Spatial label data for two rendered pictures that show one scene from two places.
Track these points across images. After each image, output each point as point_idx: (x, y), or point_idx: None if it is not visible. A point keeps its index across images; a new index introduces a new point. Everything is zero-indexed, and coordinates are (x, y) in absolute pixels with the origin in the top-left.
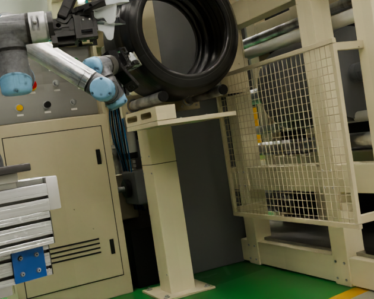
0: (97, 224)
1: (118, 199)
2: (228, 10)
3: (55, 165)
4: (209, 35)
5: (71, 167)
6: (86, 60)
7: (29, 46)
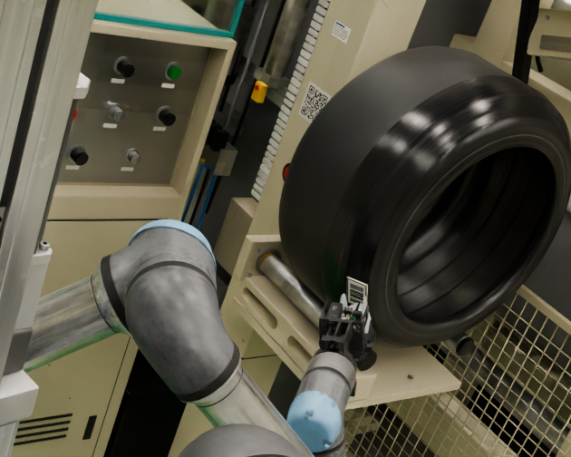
0: (79, 392)
1: (136, 351)
2: (563, 209)
3: (47, 285)
4: (474, 172)
5: None
6: (315, 419)
7: (226, 415)
